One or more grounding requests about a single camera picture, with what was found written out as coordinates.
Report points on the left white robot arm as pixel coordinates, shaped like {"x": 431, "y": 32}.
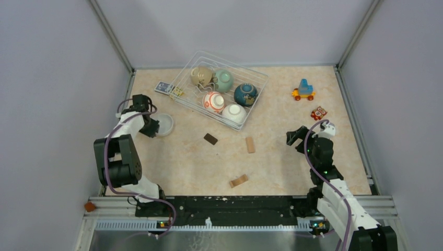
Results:
{"x": 118, "y": 164}

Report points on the light wooden block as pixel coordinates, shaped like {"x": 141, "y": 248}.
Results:
{"x": 250, "y": 145}

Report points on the light green ceramic bowl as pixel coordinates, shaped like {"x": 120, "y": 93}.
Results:
{"x": 222, "y": 80}

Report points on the white wire dish rack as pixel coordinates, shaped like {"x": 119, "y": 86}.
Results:
{"x": 193, "y": 94}

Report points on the white ceramic bowl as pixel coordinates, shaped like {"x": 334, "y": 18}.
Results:
{"x": 234, "y": 113}

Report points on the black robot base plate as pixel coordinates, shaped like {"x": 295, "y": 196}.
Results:
{"x": 230, "y": 210}

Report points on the notched wooden block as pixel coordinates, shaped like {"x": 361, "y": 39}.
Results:
{"x": 238, "y": 181}

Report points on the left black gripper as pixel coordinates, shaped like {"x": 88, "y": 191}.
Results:
{"x": 154, "y": 128}

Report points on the orange patterned white bowl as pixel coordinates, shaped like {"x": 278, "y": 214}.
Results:
{"x": 214, "y": 102}

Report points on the blue yellow toy train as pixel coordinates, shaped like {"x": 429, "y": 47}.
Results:
{"x": 304, "y": 90}

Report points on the small orange block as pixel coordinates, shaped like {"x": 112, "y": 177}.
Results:
{"x": 89, "y": 206}

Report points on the plain white bowl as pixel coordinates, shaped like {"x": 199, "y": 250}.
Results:
{"x": 166, "y": 123}

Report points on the small yellow patterned tile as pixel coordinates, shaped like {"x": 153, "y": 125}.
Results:
{"x": 176, "y": 93}

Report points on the red owl toy block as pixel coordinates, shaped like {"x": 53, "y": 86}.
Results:
{"x": 318, "y": 113}

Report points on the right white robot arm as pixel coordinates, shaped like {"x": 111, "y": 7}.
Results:
{"x": 331, "y": 197}

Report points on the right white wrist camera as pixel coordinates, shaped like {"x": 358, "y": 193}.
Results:
{"x": 327, "y": 130}

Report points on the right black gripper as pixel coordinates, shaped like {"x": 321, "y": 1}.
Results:
{"x": 292, "y": 136}

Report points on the dark brown block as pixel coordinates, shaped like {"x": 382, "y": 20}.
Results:
{"x": 210, "y": 139}

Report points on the beige ceramic bowl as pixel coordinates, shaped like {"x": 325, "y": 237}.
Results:
{"x": 201, "y": 76}

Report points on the dark teal patterned bowl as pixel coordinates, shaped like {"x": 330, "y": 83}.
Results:
{"x": 245, "y": 94}

